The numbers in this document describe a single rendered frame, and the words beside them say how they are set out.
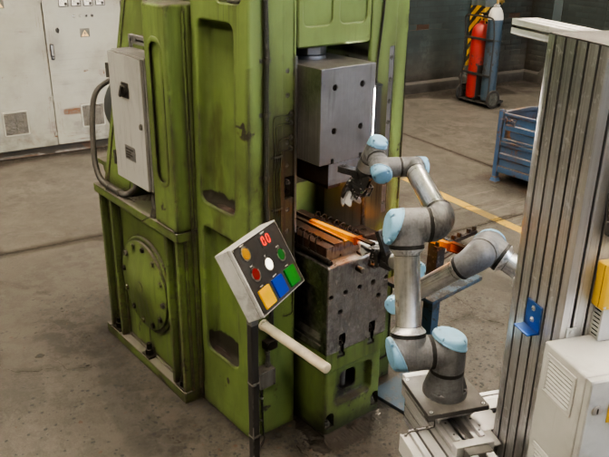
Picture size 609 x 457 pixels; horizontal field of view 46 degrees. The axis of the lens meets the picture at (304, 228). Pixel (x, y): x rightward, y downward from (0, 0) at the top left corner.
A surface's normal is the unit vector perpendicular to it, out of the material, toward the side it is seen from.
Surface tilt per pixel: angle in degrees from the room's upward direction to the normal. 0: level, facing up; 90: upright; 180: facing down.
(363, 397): 90
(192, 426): 0
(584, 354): 0
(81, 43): 90
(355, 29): 90
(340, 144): 90
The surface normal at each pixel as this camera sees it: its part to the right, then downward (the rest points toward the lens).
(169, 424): 0.01, -0.92
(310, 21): 0.63, 0.31
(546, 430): -0.96, 0.10
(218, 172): -0.78, 0.22
